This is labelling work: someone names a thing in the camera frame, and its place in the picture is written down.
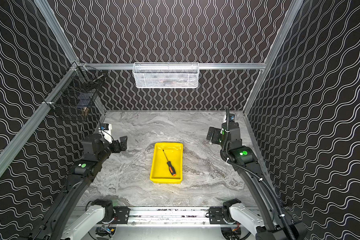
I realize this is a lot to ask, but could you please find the black orange handled screwdriver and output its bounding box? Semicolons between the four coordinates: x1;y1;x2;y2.
163;150;177;177

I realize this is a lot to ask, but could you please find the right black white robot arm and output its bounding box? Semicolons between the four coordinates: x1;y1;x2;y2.
206;121;307;240

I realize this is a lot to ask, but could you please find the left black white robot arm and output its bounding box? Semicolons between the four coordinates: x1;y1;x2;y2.
19;134;128;240

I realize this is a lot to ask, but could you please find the yellow plastic bin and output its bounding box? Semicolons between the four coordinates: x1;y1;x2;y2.
150;143;184;184

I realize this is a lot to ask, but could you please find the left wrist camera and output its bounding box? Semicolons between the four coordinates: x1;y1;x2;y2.
99;123;113;143

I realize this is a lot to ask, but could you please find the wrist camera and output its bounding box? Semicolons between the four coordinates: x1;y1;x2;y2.
99;123;113;143
228;113;236;123

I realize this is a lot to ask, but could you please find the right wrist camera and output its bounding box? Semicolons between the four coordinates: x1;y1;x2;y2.
228;113;236;123

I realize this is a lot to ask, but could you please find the black wire mesh basket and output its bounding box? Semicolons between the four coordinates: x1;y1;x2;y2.
46;64;105;122

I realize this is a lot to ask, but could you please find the white wire mesh basket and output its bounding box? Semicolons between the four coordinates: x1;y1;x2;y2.
133;62;200;89

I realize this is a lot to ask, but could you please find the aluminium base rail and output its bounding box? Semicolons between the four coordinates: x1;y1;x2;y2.
49;205;290;227

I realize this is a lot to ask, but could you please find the black corrugated cable conduit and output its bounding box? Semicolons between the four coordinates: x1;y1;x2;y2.
220;105;298;240

